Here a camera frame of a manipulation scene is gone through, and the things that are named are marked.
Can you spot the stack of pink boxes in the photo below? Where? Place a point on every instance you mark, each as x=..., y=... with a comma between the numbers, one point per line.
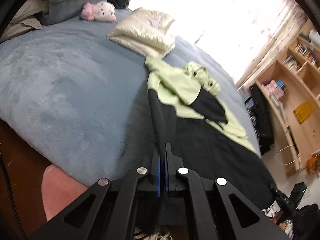
x=271, y=87

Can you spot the small blue box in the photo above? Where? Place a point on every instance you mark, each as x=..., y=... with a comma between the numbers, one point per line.
x=281, y=83

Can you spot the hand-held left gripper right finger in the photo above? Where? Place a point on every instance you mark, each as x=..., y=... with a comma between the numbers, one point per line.
x=166, y=177

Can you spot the blue-grey folded blanket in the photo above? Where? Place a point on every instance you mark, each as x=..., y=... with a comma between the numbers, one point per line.
x=72, y=7

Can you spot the row of books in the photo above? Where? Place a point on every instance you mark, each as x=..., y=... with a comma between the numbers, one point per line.
x=300, y=51

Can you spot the cream folded puffer jacket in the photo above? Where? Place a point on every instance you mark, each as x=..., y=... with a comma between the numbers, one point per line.
x=145, y=32

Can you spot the green and black hooded jacket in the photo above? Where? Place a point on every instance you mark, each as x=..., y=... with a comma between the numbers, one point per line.
x=212, y=150

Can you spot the wooden bookshelf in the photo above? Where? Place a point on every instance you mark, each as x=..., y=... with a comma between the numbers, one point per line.
x=287, y=100

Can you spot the black white patterned cloth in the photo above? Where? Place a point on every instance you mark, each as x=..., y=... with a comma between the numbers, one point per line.
x=255, y=126

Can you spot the beige crumpled cloth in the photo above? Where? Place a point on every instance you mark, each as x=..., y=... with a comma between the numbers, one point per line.
x=20, y=22

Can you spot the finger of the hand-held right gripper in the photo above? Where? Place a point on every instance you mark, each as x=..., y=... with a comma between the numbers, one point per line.
x=282, y=196

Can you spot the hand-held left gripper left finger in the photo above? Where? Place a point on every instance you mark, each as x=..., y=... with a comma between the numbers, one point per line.
x=158, y=177

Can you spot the blue-grey bed blanket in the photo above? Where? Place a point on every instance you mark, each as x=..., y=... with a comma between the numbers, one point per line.
x=62, y=92

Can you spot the orange object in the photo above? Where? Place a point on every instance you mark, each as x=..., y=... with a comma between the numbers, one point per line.
x=312, y=165

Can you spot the black garment on shelf edge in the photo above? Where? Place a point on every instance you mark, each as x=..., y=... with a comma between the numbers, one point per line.
x=260, y=115

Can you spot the white floral curtain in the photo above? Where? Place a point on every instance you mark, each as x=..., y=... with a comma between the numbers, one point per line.
x=262, y=30

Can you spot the pink white cat plush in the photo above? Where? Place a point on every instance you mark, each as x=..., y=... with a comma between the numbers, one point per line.
x=102, y=10

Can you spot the person's black white patterned garment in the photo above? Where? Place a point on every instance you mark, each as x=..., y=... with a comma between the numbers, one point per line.
x=155, y=236

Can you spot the black box with green light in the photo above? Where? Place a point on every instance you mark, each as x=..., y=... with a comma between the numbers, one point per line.
x=298, y=190

